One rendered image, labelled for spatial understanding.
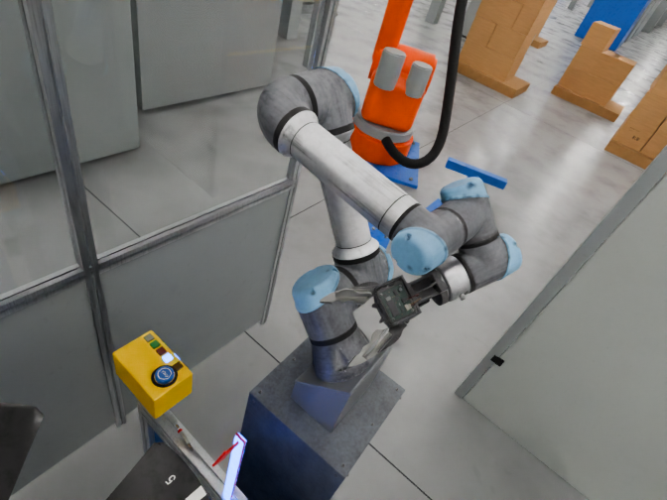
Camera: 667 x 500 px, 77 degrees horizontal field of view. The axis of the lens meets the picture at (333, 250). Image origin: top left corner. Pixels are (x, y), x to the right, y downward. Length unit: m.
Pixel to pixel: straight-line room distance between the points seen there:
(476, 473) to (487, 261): 1.79
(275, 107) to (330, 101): 0.13
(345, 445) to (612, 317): 1.30
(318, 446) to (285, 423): 0.09
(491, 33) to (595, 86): 2.25
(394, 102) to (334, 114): 3.09
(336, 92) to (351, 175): 0.24
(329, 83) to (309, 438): 0.79
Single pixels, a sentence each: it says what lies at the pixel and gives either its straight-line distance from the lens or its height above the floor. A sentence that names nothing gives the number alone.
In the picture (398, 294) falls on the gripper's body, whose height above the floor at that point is 1.50.
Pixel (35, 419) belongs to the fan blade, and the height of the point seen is 1.41.
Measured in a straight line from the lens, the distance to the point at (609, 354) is 2.14.
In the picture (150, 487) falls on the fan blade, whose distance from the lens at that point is 0.83.
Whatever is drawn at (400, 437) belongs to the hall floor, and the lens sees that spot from 2.34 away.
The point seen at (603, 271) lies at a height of 1.11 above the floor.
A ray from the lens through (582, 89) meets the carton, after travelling 9.21.
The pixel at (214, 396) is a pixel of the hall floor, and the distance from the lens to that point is 2.23.
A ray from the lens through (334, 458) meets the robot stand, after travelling 1.08.
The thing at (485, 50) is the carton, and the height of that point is 0.47.
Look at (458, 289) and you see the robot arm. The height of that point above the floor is 1.51.
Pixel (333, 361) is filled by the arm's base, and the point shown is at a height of 1.19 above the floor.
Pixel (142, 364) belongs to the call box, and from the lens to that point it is 1.06.
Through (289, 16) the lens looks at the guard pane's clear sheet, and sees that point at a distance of 1.42.
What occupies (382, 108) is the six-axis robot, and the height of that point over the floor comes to 0.55.
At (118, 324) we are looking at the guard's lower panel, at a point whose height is 0.68.
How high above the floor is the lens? 1.97
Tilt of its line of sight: 41 degrees down
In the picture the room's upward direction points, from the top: 19 degrees clockwise
